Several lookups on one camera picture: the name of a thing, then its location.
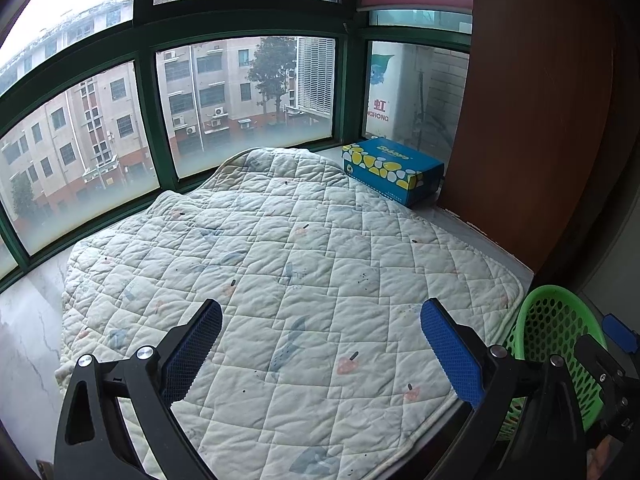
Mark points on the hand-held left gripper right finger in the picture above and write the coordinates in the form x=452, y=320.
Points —
x=450, y=355

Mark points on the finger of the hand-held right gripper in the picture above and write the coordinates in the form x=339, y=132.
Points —
x=620, y=331
x=607, y=380

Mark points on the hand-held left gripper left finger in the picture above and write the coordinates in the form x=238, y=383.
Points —
x=192, y=345

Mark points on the green perforated plastic basket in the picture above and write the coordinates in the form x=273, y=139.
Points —
x=550, y=320

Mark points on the white quilted mat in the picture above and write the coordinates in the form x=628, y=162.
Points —
x=300, y=285

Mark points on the blue patterned tissue box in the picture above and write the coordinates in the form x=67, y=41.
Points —
x=390, y=160

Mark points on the brown wooden cabinet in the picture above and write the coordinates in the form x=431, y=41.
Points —
x=525, y=110

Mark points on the beige apartment building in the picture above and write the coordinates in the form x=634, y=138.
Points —
x=90, y=125

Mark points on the white air conditioner unit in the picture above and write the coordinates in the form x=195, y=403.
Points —
x=395, y=90

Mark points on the green tree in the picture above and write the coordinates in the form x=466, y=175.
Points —
x=272, y=65

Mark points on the white louvered panel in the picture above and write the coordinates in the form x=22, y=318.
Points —
x=315, y=75

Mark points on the green window frame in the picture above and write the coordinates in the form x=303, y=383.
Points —
x=145, y=45

